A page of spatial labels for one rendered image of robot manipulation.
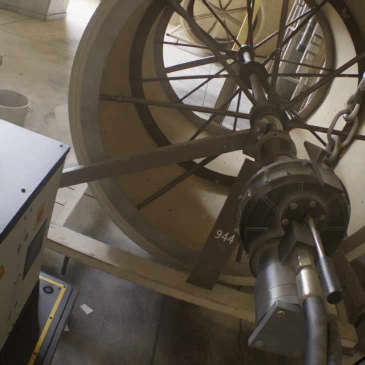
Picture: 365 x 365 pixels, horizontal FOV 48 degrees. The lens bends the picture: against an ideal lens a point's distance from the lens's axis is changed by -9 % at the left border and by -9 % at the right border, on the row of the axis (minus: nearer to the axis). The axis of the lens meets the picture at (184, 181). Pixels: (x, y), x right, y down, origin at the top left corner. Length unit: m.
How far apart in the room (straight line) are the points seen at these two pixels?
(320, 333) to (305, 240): 0.26
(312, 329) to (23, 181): 0.65
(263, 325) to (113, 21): 1.31
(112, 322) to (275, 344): 1.09
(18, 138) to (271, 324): 0.75
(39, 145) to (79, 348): 0.89
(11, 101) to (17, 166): 1.85
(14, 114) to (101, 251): 1.06
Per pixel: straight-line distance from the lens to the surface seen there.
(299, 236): 0.93
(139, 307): 1.99
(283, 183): 0.98
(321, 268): 0.80
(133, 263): 1.90
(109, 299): 1.97
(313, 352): 0.73
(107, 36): 1.79
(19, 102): 2.81
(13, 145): 1.09
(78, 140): 1.93
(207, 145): 1.68
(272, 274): 0.93
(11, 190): 0.92
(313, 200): 0.99
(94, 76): 1.83
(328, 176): 0.95
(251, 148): 1.64
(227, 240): 1.78
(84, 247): 1.89
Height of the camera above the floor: 1.34
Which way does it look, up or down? 25 degrees down
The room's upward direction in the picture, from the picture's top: 23 degrees clockwise
